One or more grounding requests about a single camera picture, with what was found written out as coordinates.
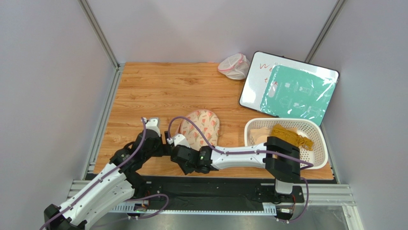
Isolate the floral mesh laundry bag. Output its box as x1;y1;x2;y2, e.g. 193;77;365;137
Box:
176;109;220;150

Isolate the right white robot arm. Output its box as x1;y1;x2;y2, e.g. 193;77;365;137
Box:
168;135;301;195

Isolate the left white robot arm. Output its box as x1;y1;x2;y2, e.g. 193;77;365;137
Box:
41;127;169;230

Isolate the beige bra in basket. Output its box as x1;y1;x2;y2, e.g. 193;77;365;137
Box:
248;127;272;146

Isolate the white mesh bag pink trim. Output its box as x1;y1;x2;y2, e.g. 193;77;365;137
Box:
217;53;250;81

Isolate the mustard yellow garment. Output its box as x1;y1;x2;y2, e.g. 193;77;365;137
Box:
270;124;314;151

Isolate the teal instruction sheet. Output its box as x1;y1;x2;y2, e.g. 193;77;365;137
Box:
260;65;339;126

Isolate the white plastic basket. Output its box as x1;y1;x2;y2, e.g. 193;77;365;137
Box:
244;118;328;170

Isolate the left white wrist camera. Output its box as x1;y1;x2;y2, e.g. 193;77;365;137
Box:
141;117;161;137

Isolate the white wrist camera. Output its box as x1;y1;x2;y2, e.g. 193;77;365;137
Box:
141;117;161;137
166;134;191;148

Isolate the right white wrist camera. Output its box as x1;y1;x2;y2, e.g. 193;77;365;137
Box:
166;134;191;148

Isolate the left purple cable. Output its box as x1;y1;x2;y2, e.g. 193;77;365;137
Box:
39;117;170;230

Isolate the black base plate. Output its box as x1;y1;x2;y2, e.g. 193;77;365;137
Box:
131;176;307;212

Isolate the whiteboard with black frame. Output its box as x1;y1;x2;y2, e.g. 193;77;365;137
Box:
239;51;332;112

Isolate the aluminium rail frame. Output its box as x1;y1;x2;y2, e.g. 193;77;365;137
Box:
57;178;356;230

